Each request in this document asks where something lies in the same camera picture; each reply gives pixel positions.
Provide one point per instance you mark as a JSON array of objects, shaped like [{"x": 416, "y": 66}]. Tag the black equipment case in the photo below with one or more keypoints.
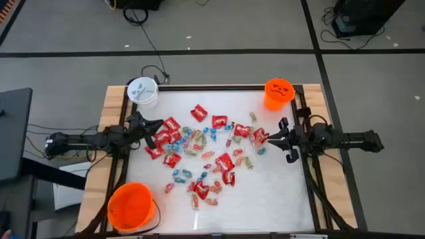
[{"x": 365, "y": 16}]

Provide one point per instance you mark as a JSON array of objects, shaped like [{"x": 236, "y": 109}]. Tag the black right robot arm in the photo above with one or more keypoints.
[{"x": 352, "y": 141}]

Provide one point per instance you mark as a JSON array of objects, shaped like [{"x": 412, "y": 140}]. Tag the pink lollipop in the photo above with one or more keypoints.
[
  {"x": 207, "y": 166},
  {"x": 186, "y": 144}
]

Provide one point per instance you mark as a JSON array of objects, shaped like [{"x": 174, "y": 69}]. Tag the orange jack-o-lantern bucket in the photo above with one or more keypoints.
[{"x": 279, "y": 91}]

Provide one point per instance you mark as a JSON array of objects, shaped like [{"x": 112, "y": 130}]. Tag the black floor equipment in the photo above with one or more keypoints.
[{"x": 139, "y": 3}]

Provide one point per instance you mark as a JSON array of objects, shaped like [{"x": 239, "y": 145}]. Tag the white skull bucket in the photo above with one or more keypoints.
[{"x": 142, "y": 91}]

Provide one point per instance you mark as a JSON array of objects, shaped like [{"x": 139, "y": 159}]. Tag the green lollipop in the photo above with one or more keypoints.
[{"x": 186, "y": 129}]

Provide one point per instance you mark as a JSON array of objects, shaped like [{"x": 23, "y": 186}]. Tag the white box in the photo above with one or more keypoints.
[{"x": 69, "y": 196}]

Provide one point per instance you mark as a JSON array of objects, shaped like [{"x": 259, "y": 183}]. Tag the black stand beam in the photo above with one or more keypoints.
[{"x": 50, "y": 172}]

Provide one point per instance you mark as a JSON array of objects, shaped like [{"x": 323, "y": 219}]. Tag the grey cabinet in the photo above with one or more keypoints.
[{"x": 20, "y": 206}]

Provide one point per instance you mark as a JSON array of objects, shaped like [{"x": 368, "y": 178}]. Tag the teal gummy clear wrapper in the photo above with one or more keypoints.
[
  {"x": 186, "y": 172},
  {"x": 261, "y": 151},
  {"x": 179, "y": 180}
]

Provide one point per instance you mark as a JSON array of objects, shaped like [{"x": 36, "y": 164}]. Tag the black device with light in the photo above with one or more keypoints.
[{"x": 5, "y": 229}]

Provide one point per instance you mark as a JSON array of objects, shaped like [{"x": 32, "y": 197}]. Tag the grey flat panel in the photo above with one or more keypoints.
[{"x": 13, "y": 132}]

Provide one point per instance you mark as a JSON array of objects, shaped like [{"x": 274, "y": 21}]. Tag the green gummy clear wrapper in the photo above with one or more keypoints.
[
  {"x": 253, "y": 117},
  {"x": 248, "y": 162},
  {"x": 191, "y": 153},
  {"x": 198, "y": 135},
  {"x": 236, "y": 139}
]

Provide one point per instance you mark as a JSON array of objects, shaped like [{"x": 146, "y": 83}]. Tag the red Skittles pack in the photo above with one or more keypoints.
[
  {"x": 260, "y": 135},
  {"x": 176, "y": 136},
  {"x": 171, "y": 124},
  {"x": 228, "y": 178},
  {"x": 154, "y": 152},
  {"x": 172, "y": 160},
  {"x": 219, "y": 121},
  {"x": 224, "y": 162},
  {"x": 199, "y": 113},
  {"x": 201, "y": 190},
  {"x": 162, "y": 136},
  {"x": 242, "y": 130}
]

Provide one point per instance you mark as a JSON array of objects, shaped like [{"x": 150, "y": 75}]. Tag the red lollipop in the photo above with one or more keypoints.
[{"x": 228, "y": 142}]

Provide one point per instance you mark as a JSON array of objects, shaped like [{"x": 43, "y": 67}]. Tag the light wooden side board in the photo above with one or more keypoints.
[
  {"x": 343, "y": 196},
  {"x": 98, "y": 179}
]

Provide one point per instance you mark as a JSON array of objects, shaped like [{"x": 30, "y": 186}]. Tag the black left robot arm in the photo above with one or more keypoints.
[{"x": 83, "y": 141}]

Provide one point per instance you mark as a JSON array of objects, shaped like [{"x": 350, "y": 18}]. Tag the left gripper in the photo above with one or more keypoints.
[{"x": 136, "y": 129}]

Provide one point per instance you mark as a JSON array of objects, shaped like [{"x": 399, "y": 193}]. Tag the orange black striped strip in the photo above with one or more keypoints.
[{"x": 6, "y": 10}]

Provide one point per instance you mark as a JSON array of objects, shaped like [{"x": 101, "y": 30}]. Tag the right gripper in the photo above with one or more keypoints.
[{"x": 297, "y": 139}]

